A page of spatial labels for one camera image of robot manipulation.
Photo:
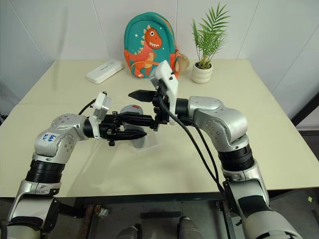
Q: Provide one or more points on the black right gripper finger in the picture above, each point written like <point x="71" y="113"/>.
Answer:
<point x="142" y="121"/>
<point x="142" y="95"/>

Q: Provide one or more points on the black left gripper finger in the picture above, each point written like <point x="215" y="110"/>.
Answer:
<point x="132" y="135"/>
<point x="129" y="119"/>

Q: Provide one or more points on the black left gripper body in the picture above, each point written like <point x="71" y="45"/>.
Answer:
<point x="108" y="129"/>

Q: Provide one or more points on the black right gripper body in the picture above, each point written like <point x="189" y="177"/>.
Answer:
<point x="160" y="109"/>

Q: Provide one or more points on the grey jar lid red label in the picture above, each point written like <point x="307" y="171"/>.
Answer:
<point x="132" y="109"/>

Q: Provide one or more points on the clear plastic jar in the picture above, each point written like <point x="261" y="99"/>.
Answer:
<point x="140" y="144"/>

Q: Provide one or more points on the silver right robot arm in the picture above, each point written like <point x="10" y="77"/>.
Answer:
<point x="219" y="117"/>

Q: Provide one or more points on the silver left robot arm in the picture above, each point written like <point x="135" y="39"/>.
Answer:
<point x="62" y="139"/>

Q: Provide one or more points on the white rectangular case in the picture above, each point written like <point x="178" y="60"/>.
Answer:
<point x="104" y="71"/>

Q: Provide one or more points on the white ribbed plant pot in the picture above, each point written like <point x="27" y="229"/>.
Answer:
<point x="202" y="73"/>

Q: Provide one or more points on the teal dinosaur backpack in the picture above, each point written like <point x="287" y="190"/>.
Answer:
<point x="147" y="37"/>

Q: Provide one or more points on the white sticker blue writing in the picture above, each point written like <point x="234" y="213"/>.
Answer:
<point x="48" y="137"/>

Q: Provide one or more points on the rusty metal bar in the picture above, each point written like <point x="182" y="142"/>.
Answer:
<point x="89" y="219"/>

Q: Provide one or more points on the green artificial palm plant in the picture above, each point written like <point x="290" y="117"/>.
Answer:
<point x="210" y="32"/>

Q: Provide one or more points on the grey rounded shape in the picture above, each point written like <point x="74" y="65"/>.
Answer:
<point x="129" y="231"/>
<point x="189" y="227"/>

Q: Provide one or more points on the small yellow sticky note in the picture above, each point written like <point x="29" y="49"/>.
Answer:
<point x="310" y="199"/>

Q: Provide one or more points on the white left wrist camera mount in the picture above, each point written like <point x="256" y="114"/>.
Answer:
<point x="101" y="105"/>

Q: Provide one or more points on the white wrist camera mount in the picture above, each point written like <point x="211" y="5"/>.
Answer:
<point x="165" y="72"/>
<point x="101" y="105"/>

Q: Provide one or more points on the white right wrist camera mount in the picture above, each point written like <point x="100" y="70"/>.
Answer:
<point x="165" y="72"/>

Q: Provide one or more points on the black metal table frame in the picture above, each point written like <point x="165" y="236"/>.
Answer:
<point x="149" y="198"/>

